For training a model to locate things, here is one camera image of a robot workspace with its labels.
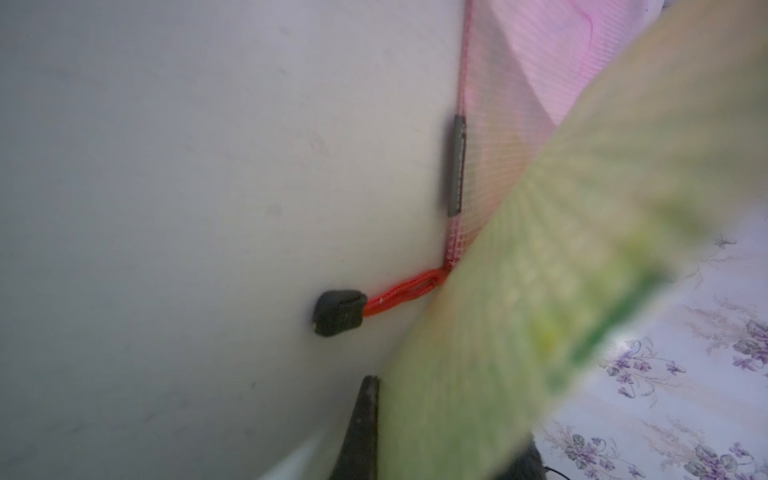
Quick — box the pink mesh document bag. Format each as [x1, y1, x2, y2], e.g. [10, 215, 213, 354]
[312, 1, 664, 337]

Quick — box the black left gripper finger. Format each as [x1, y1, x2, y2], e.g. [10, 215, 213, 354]
[329, 375, 380, 480]

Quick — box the yellow mesh document bag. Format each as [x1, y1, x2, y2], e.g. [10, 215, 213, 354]
[376, 1, 767, 479]

